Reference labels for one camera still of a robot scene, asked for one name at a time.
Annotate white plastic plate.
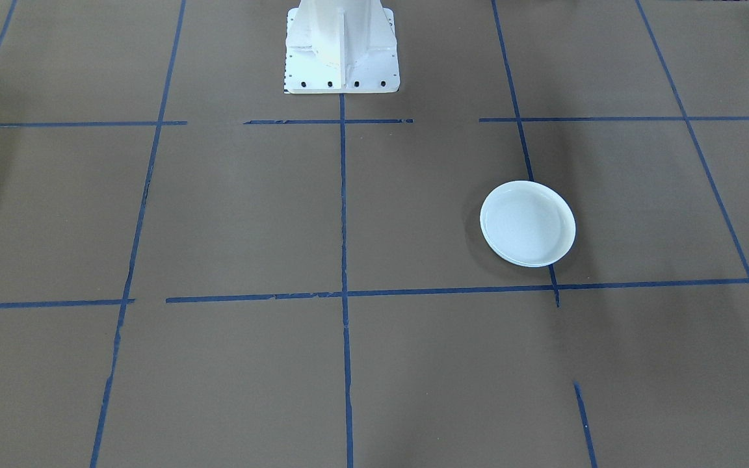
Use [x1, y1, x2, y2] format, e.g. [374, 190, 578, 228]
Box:
[480, 180, 577, 268]

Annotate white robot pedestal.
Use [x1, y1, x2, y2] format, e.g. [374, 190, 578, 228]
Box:
[283, 0, 401, 95]

